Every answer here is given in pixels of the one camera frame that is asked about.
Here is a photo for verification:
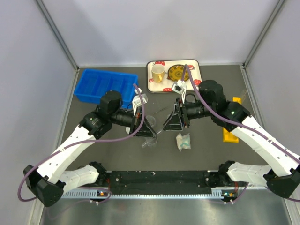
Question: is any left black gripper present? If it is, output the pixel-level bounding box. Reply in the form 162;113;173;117
110;105;157;138

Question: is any yellow test tube rack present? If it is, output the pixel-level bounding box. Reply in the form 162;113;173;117
223;97;242;143

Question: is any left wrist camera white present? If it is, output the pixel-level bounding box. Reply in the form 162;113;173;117
132;88;148;115

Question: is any clear glass beaker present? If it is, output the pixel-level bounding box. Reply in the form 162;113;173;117
142;137;158;148

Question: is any plastic bag with gloves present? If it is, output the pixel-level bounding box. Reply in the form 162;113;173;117
176;133;191;151

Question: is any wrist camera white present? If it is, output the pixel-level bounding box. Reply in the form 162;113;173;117
132;88;148;115
171;80;187;103

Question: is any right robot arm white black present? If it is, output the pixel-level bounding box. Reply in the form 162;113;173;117
163;80;300;199

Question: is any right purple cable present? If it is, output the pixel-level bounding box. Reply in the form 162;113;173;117
183;64;300;204

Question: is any yellow black patterned plate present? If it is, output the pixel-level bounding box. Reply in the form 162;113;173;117
167;64;184;82

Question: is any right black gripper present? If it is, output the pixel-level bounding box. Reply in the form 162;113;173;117
162;97;214;131

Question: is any strawberry pattern white tray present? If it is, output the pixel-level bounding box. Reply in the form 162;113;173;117
147;59;202;93

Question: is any grey slotted cable duct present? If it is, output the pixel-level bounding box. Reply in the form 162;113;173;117
60;189;225;199

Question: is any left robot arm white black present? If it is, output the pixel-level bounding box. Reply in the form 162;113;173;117
21;88;157;207

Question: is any yellow ceramic mug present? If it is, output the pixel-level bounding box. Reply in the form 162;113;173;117
151;64;165;83

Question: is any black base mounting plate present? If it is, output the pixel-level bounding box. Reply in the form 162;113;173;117
79;170;247;195

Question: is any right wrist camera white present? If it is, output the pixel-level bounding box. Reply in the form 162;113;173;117
171;80;187;103

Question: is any blue plastic compartment bin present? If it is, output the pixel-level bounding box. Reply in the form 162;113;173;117
74;69;138;109

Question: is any round glass flask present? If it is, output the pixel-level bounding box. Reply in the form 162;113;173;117
146;115;156;128

